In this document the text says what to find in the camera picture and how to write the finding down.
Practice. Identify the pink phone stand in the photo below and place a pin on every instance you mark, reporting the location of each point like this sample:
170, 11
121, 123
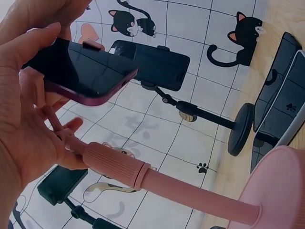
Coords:
181, 188

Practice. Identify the black smartphone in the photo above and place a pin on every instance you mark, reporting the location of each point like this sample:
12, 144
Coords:
162, 69
281, 62

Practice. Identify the white-edged smartphone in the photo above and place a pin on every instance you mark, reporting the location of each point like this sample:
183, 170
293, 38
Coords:
283, 100

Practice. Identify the dark smartphone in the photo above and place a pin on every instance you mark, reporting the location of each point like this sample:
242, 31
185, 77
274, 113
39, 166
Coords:
261, 152

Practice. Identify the person's left hand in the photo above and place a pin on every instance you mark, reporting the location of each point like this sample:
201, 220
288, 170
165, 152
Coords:
21, 124

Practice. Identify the purple smartphone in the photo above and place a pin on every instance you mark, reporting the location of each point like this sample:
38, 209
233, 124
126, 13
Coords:
81, 69

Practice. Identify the black phone stand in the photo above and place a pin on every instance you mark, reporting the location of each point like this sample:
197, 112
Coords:
240, 128
59, 186

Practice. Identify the person's right hand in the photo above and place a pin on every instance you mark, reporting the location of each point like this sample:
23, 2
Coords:
45, 10

